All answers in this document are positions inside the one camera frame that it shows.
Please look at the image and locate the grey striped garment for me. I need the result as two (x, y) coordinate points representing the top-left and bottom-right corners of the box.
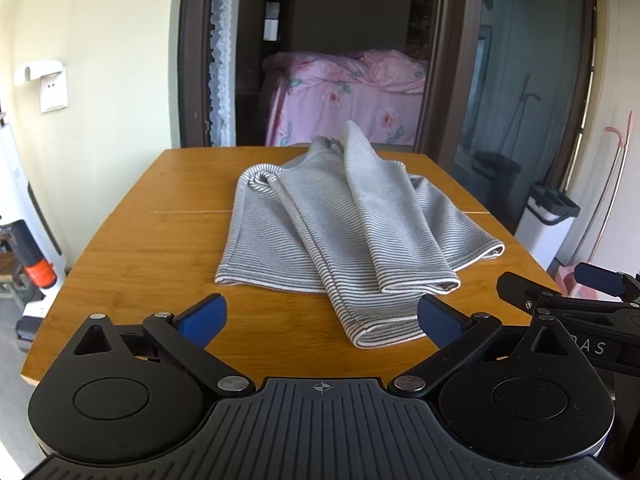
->
(215, 120), (506, 350)

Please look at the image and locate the white lace curtain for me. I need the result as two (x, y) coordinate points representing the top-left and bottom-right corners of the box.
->
(209, 0), (237, 147)

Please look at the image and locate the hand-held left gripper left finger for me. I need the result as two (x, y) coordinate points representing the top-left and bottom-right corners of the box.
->
(74, 294), (257, 397)

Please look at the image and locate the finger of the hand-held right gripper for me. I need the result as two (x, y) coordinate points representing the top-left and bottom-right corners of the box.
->
(496, 271), (640, 317)
(574, 262), (640, 302)

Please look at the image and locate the white upright floor washer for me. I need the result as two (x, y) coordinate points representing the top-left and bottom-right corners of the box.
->
(0, 122), (68, 351)

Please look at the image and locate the pink plastic basin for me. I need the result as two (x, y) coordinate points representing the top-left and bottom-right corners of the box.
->
(556, 265), (587, 297)

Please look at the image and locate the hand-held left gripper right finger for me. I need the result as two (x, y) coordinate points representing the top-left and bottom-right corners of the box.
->
(387, 294), (568, 397)

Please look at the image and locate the dark brown door frame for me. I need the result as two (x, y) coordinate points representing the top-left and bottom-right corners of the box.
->
(177, 0), (481, 161)

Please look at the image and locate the white bin with black lid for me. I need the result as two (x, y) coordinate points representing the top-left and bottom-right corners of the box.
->
(515, 182), (581, 273)

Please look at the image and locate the bedroom bookshelf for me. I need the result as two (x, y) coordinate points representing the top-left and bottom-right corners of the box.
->
(407, 0), (438, 61)

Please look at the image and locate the white wall socket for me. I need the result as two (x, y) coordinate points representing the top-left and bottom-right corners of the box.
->
(39, 71), (69, 113)

